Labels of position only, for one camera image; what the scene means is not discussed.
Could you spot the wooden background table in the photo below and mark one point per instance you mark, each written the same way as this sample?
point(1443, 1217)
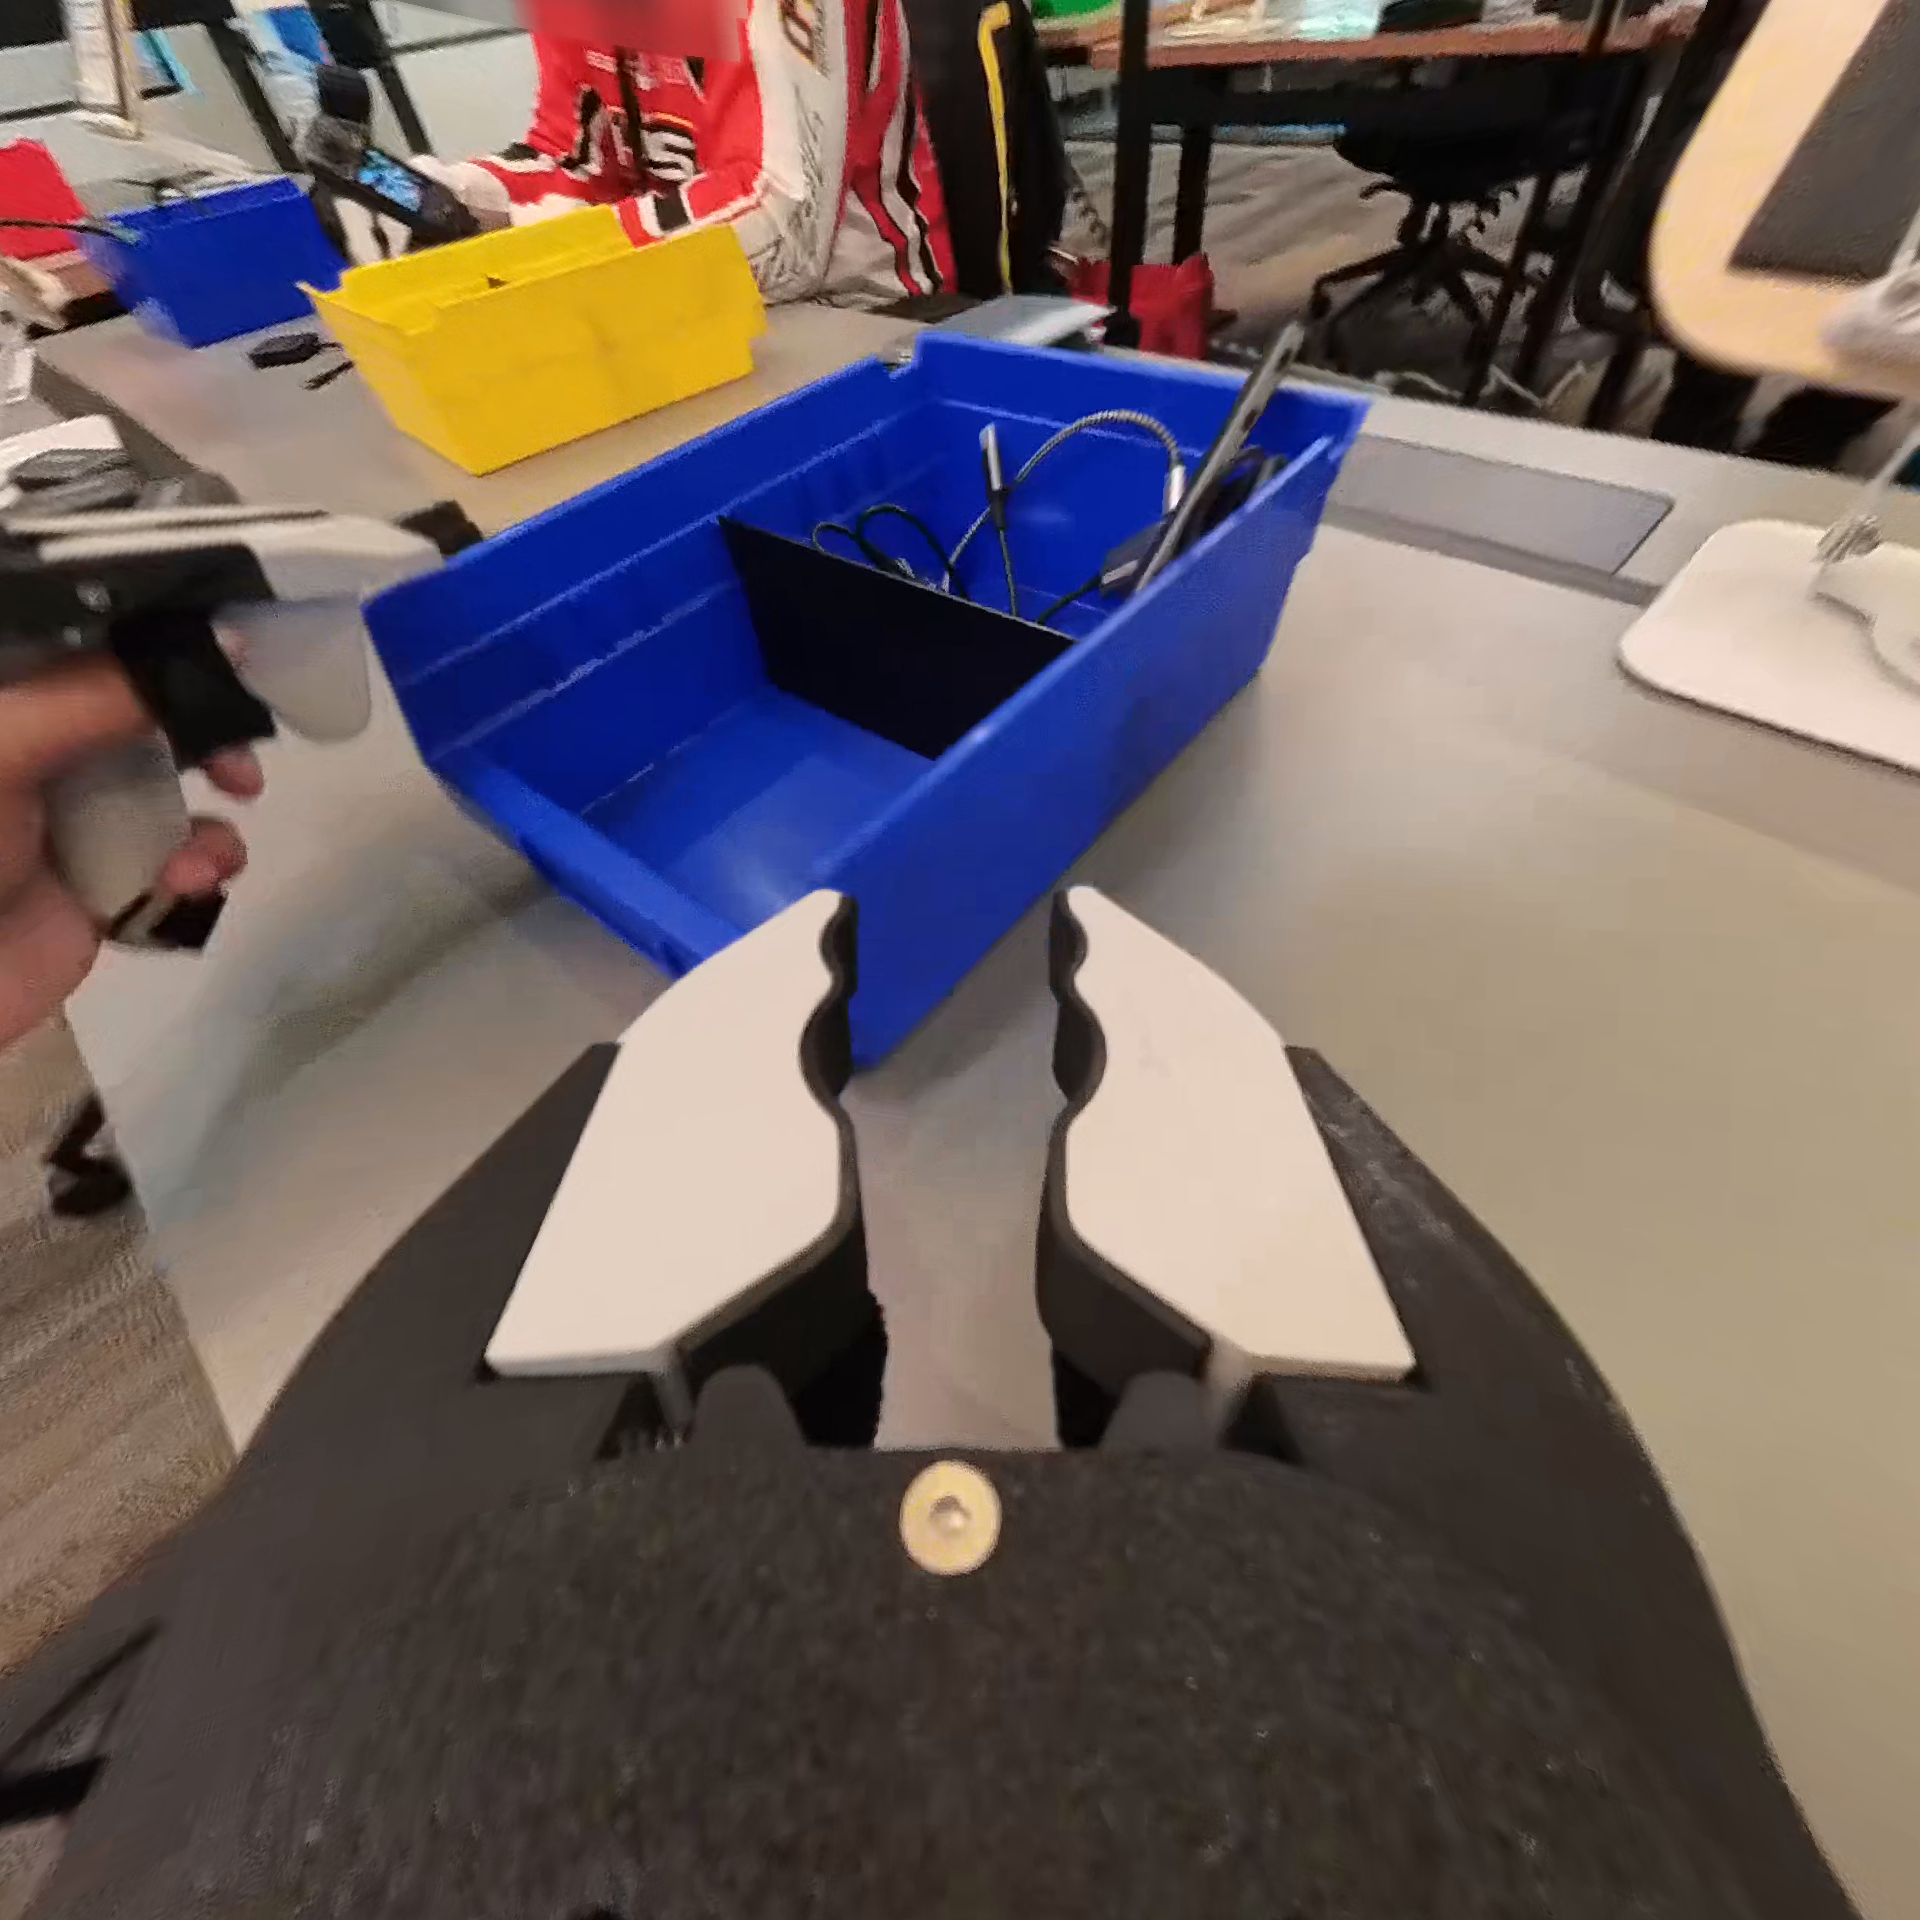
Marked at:
point(1351, 39)

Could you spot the grey pouch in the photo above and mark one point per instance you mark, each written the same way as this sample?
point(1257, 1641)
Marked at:
point(1006, 321)

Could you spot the yellow plastic bin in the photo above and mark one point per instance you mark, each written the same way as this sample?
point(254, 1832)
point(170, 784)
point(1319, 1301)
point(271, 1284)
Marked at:
point(540, 347)

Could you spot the red white printed bag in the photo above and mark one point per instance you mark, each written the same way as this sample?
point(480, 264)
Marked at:
point(751, 135)

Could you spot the blue plastic bin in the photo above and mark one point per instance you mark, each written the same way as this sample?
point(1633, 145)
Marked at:
point(693, 754)
point(213, 264)

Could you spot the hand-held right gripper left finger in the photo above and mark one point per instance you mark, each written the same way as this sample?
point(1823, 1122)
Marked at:
point(666, 1202)

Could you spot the grey desk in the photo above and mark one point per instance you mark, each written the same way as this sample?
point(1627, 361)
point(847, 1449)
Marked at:
point(1560, 962)

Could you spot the white folding stand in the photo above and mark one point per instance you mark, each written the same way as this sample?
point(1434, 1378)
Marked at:
point(1800, 634)

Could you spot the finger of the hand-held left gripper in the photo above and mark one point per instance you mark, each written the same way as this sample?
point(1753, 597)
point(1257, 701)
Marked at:
point(314, 662)
point(271, 547)

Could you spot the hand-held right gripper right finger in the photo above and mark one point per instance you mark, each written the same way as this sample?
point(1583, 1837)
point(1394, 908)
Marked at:
point(1231, 1202)

